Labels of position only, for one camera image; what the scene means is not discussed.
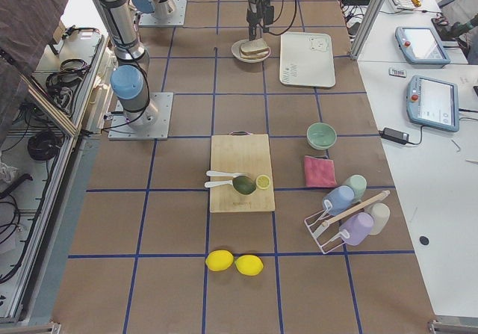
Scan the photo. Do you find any bread slice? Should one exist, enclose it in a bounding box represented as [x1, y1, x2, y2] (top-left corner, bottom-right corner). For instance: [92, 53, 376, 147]
[239, 48, 270, 61]
[240, 38, 269, 55]

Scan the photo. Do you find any white round plate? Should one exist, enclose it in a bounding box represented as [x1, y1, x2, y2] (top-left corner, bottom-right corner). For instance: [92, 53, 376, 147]
[231, 40, 266, 64]

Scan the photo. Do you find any cream bear serving tray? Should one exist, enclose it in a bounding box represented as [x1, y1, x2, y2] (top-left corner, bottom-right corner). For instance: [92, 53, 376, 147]
[279, 31, 336, 88]

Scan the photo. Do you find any wooden cutting board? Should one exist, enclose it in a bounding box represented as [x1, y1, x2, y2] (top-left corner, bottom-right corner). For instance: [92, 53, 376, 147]
[210, 134, 275, 213]

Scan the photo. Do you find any green bowl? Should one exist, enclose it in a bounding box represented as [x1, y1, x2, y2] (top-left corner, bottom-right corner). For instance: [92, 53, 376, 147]
[306, 123, 337, 150]

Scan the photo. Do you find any white plastic knife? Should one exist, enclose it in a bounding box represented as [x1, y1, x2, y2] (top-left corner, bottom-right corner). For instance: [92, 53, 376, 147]
[206, 170, 248, 178]

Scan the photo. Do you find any lemon half slice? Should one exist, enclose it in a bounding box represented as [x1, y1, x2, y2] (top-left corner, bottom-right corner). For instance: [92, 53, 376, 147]
[255, 174, 272, 190]

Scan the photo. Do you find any avocado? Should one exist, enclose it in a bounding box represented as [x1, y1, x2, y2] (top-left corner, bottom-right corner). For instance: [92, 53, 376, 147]
[232, 176, 257, 195]

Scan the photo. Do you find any pink cloth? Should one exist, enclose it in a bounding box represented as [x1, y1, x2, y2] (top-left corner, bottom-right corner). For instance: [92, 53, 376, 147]
[304, 155, 337, 188]

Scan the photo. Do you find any white plastic fork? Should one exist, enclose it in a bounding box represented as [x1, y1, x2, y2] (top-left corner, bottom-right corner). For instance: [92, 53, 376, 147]
[204, 179, 233, 188]

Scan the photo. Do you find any teach pendant far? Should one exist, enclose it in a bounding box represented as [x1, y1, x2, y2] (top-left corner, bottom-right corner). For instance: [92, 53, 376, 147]
[395, 27, 450, 68]

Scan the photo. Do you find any teach pendant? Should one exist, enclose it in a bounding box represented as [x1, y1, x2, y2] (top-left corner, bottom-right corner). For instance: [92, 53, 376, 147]
[406, 75, 459, 132]
[395, 27, 450, 68]

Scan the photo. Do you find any black power adapter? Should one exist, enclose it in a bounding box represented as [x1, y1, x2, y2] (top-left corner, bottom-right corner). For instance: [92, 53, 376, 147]
[379, 127, 409, 144]

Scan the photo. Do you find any green cup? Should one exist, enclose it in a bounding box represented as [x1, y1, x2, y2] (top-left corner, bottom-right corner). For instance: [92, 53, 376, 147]
[342, 174, 367, 202]

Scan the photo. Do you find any blue cup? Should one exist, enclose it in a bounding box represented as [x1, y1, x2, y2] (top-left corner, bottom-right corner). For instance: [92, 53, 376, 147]
[323, 185, 355, 216]

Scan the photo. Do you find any teach pendant near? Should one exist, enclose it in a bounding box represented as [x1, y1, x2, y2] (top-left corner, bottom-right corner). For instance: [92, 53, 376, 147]
[406, 75, 459, 132]

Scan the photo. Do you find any beige cup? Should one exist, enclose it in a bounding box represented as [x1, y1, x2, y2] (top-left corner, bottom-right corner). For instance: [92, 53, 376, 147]
[364, 202, 391, 235]

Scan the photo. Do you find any purple cup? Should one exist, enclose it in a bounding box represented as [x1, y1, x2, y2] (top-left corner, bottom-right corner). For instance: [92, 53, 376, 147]
[339, 212, 374, 246]

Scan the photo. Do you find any yellow lemon left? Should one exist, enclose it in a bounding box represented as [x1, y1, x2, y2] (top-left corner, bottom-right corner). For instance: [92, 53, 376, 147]
[205, 250, 234, 272]

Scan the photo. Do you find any yellow lemon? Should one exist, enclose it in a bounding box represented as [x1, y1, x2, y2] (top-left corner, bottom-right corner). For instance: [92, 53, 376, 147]
[235, 254, 264, 276]
[205, 250, 234, 272]

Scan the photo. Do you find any yellow lemon right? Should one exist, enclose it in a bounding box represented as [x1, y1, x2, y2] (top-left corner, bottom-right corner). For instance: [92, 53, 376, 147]
[235, 254, 264, 276]

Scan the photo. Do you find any aluminium frame post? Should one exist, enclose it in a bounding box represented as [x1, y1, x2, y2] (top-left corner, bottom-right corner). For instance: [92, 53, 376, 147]
[350, 0, 385, 61]

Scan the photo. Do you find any white wire cup rack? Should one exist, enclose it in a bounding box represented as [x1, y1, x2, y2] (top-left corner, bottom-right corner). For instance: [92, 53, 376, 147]
[304, 190, 390, 254]

